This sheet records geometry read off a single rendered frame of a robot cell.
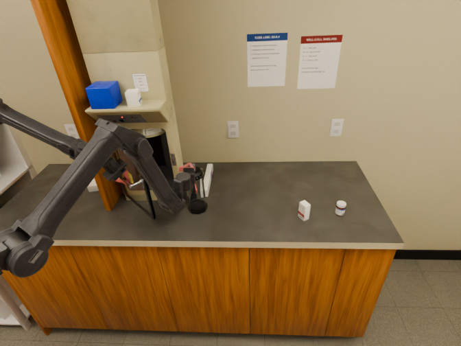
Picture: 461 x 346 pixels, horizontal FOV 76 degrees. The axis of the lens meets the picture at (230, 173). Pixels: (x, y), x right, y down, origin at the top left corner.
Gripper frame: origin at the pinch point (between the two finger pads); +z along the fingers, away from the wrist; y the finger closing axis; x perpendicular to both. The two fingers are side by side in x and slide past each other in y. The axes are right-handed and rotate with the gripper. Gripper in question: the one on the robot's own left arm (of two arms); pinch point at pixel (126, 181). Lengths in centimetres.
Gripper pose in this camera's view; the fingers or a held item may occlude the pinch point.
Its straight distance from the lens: 140.7
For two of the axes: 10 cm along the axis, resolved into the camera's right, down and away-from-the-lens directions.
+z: 3.3, 6.0, 7.3
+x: 6.9, 3.7, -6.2
